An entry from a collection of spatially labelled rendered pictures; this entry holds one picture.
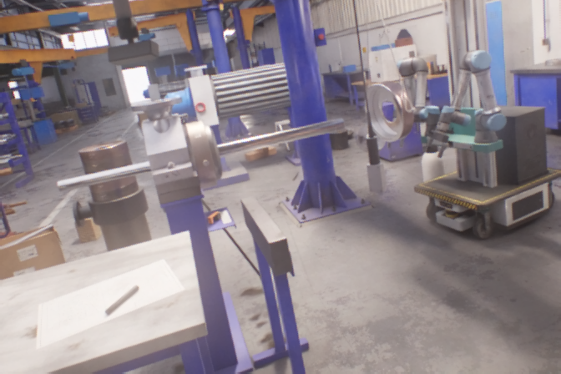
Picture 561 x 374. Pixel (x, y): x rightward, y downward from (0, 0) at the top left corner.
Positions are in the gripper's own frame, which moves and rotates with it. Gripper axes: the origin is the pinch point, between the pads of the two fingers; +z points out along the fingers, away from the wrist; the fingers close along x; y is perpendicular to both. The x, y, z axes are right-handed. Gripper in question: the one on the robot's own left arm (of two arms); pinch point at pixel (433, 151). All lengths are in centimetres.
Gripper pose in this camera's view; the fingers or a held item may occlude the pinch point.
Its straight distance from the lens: 306.4
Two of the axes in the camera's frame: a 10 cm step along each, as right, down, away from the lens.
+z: -2.6, 9.4, 2.1
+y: -9.1, -1.6, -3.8
